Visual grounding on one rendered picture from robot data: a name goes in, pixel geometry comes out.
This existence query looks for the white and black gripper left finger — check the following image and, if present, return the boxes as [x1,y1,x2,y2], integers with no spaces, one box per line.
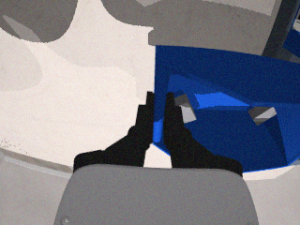
[73,91,155,172]

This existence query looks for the grey shelf rack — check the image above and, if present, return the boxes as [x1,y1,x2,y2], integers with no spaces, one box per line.
[262,0,300,64]

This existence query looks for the blue bin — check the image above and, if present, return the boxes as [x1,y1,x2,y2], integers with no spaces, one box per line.
[153,45,300,173]
[283,6,300,58]

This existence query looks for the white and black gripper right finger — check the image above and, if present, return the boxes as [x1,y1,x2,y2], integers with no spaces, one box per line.
[163,92,243,177]

